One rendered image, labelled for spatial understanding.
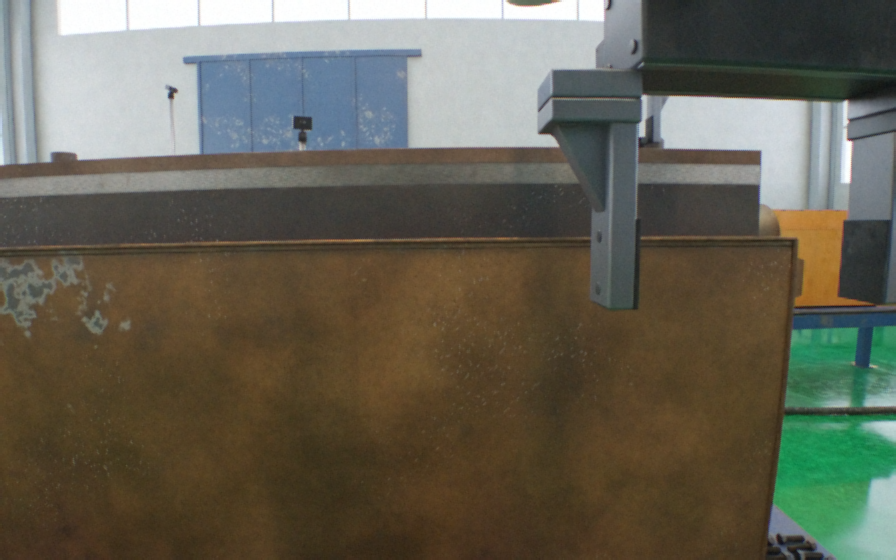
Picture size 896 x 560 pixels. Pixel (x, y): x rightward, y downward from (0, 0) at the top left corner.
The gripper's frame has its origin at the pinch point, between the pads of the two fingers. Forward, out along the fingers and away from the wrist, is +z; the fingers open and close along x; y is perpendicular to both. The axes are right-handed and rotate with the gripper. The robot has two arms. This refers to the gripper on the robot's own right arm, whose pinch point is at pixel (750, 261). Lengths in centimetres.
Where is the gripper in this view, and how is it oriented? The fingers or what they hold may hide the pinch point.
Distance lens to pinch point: 25.3
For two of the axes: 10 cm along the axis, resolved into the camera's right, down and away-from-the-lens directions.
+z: 0.1, 9.9, 1.1
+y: 0.1, 1.1, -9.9
